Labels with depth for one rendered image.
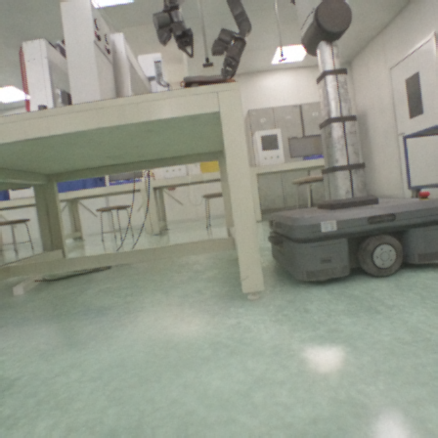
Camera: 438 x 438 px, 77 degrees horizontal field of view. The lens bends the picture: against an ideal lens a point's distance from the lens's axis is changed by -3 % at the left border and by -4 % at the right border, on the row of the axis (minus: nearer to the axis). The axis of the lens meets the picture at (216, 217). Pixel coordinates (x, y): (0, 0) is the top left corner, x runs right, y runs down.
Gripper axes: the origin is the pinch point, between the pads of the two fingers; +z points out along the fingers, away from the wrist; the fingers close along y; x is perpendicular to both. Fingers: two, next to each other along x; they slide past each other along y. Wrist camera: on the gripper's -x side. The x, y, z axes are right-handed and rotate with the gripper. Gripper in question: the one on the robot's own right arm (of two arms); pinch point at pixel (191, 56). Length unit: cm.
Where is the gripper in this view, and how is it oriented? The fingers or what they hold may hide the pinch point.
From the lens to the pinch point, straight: 142.0
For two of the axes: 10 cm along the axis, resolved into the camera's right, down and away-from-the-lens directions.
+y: 1.2, 0.4, -9.9
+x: 9.2, -3.9, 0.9
